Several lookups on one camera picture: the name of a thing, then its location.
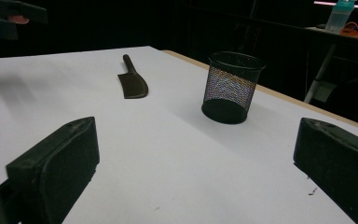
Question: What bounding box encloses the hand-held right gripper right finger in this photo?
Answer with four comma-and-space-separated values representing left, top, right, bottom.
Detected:
293, 117, 358, 224

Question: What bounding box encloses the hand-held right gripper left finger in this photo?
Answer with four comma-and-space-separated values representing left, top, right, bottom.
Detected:
6, 116, 101, 224

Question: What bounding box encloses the dark kitchen knife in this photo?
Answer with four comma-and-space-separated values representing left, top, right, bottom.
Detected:
117, 54, 149, 100

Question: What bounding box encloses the black mesh pen holder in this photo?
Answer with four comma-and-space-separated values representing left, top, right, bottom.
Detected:
200, 50, 267, 125

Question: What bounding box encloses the wooden desk with white legs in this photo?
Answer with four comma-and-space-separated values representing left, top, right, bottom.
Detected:
303, 26, 358, 105

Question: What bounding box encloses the white table cover sheet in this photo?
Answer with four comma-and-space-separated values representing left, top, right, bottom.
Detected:
0, 46, 358, 224

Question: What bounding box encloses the clear bottle with teal cap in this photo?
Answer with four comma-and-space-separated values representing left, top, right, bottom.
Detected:
324, 0, 357, 34

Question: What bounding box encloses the orange cable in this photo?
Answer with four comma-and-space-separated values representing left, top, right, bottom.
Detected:
339, 21, 358, 39

